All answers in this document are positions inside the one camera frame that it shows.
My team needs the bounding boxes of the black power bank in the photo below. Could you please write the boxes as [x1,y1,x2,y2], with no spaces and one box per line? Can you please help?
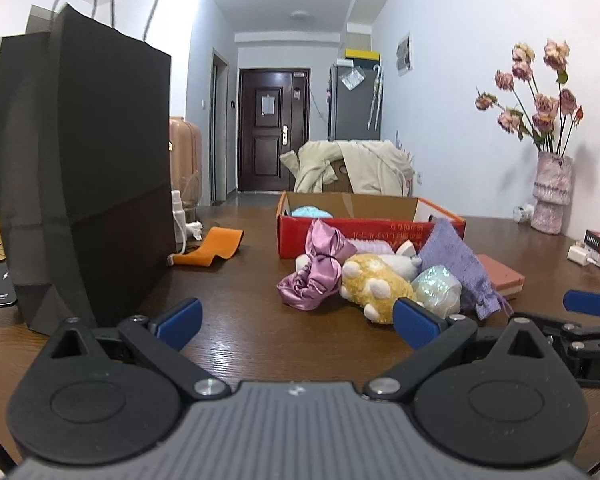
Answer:
[0,262,18,309]

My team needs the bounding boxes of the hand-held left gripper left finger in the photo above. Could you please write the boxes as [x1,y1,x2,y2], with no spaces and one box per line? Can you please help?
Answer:
[39,297,231,402]

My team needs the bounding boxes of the iridescent pouch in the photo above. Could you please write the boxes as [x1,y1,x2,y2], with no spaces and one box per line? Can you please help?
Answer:
[411,266,463,318]

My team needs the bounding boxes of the pink suitcase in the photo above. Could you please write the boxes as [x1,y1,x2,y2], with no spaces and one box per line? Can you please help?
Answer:
[168,116,202,211]

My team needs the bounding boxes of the pink textured vase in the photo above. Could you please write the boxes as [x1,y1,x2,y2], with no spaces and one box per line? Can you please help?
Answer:
[530,151,573,235]

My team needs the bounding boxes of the white wall electrical panel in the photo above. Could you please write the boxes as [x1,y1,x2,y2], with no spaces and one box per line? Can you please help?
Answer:
[396,32,412,77]

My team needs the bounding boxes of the beige jacket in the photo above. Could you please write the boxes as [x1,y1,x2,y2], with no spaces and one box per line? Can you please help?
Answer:
[280,140,415,197]

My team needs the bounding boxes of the orange fabric strap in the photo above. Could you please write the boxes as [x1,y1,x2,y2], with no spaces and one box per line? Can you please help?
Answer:
[172,226,245,267]

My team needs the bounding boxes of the clear plastic bag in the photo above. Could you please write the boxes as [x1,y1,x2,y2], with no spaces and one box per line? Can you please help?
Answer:
[341,67,365,92]

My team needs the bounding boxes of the yellow box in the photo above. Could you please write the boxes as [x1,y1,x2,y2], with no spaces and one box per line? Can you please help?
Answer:
[344,48,382,66]

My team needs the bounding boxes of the blue plush toy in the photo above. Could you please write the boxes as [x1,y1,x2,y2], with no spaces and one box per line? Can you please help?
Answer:
[291,205,333,219]

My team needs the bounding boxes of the yellow and white plush toy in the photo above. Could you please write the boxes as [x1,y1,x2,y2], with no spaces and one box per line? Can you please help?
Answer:
[295,252,426,325]

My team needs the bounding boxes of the black paper shopping bag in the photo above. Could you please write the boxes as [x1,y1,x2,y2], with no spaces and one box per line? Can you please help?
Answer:
[0,0,173,336]

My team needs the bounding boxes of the white charging cable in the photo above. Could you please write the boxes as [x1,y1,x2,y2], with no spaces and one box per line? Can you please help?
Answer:
[166,220,204,265]

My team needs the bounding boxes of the dried pink roses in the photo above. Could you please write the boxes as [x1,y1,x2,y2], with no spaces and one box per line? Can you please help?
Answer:
[475,39,586,156]

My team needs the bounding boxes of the lilac fluffy cloth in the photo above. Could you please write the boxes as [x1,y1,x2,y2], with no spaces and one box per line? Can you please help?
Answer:
[347,237,396,257]

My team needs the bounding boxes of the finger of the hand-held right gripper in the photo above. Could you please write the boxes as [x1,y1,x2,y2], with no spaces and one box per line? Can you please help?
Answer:
[563,289,600,320]
[513,311,600,349]

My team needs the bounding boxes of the dark brown entrance door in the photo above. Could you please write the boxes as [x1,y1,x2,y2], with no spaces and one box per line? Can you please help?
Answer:
[237,67,312,193]

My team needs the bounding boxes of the purple drawstring bag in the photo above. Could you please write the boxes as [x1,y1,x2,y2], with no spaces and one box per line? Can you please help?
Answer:
[417,219,513,320]

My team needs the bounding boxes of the white folded umbrella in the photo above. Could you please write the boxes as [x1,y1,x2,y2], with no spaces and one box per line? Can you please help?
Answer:
[367,65,384,131]

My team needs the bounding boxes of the red cardboard box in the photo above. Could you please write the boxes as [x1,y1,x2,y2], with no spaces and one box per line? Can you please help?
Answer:
[276,191,467,259]

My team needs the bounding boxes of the grey refrigerator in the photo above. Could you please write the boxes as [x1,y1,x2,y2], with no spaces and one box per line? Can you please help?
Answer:
[328,62,382,143]

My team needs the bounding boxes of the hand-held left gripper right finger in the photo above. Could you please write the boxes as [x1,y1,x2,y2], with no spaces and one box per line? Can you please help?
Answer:
[363,297,563,403]

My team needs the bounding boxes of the white spray bottle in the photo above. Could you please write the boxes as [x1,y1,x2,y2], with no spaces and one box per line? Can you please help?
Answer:
[171,190,186,246]

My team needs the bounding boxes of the pink notebook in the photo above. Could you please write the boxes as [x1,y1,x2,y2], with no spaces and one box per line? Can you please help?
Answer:
[475,254,526,301]

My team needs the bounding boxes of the brown chair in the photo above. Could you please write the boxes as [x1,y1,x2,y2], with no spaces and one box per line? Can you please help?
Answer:
[325,157,354,194]

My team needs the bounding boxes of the grey interior door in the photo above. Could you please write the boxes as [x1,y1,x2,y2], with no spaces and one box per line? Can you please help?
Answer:
[211,48,229,206]

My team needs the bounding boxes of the purple satin scrunchie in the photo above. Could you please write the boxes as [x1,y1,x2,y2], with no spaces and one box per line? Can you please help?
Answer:
[276,219,358,311]

